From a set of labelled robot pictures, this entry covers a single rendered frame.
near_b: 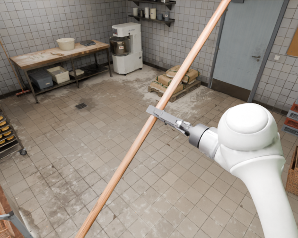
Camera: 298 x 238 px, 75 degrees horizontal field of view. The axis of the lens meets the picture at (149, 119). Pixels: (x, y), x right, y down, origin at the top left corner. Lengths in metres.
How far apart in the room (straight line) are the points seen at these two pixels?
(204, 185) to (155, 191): 0.69
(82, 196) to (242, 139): 2.68
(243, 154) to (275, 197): 0.08
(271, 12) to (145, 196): 3.85
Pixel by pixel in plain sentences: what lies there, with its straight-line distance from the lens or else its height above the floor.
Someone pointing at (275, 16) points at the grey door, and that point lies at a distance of 4.57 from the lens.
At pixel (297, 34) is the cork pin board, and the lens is 4.53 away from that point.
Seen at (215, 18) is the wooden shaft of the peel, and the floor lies 2.24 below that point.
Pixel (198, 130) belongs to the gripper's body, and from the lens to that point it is 0.61.
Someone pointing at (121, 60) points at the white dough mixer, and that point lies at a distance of 5.75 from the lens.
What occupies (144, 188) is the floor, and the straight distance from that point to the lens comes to 2.85.
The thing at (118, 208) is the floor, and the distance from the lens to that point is 2.73.
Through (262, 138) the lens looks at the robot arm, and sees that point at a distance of 0.39.
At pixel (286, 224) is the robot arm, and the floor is 2.04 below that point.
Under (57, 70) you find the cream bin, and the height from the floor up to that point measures 0.38.
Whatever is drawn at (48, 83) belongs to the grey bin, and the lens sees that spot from 5.29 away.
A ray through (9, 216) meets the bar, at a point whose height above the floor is 0.95.
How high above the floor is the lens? 2.37
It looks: 36 degrees down
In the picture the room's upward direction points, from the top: straight up
